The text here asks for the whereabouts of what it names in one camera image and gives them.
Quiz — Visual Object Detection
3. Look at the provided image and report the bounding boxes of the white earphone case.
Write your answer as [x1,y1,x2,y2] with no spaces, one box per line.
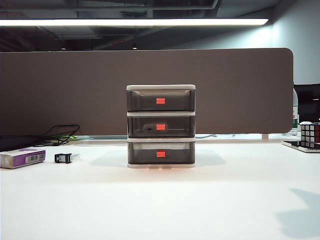
[141,122,159,134]

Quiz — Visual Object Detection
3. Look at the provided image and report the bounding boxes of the smoky grey drawer red handle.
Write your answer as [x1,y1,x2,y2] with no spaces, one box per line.
[126,89,196,113]
[127,116,196,139]
[127,141,196,166]

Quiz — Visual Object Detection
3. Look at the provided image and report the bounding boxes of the brown desk partition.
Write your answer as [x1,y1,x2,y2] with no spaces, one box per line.
[0,47,295,137]

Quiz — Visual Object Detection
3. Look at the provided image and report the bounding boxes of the small black clip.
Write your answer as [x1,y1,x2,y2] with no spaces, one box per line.
[53,152,73,164]

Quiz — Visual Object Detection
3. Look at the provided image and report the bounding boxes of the ceiling light strip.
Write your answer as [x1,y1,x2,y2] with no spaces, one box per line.
[0,17,270,27]

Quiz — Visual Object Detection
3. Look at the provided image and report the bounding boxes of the flat black pad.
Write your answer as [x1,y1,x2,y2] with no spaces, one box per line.
[0,134,44,152]

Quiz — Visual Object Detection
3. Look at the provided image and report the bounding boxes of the purple and white box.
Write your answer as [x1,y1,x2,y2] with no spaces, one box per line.
[0,147,47,169]

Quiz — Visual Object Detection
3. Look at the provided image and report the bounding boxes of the white-edged black tray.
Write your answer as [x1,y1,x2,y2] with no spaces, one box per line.
[282,140,320,154]

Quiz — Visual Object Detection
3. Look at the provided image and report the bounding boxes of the black monitor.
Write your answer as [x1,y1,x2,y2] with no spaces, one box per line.
[293,84,320,124]

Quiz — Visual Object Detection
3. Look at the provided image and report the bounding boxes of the black rubik's cube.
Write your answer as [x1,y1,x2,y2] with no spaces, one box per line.
[299,121,320,149]

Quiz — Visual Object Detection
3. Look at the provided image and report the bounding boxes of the white drawer cabinet frame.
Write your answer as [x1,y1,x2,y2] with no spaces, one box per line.
[126,84,197,169]

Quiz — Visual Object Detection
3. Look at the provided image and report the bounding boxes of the black cable loop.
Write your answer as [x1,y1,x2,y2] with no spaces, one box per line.
[32,124,81,147]

